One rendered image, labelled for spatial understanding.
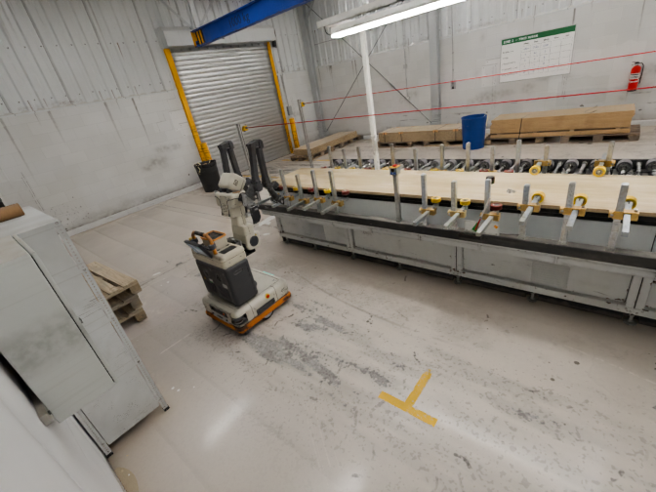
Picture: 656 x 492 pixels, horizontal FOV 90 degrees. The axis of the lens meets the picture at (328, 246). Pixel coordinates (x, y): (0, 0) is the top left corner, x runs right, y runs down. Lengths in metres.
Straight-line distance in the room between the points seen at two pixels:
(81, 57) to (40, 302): 7.99
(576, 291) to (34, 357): 3.27
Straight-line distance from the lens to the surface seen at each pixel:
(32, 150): 8.73
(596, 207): 2.88
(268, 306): 3.31
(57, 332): 1.49
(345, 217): 3.45
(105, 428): 2.87
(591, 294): 3.25
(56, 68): 9.02
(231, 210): 3.12
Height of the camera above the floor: 1.97
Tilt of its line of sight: 26 degrees down
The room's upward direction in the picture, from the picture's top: 11 degrees counter-clockwise
